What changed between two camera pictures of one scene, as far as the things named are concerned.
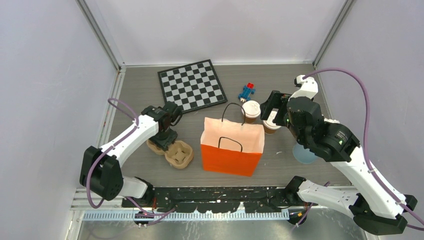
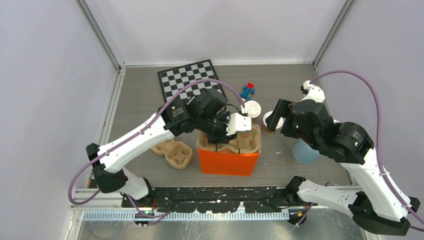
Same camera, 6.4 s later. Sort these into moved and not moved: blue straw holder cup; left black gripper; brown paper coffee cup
Moved: left black gripper
Not moved: blue straw holder cup; brown paper coffee cup
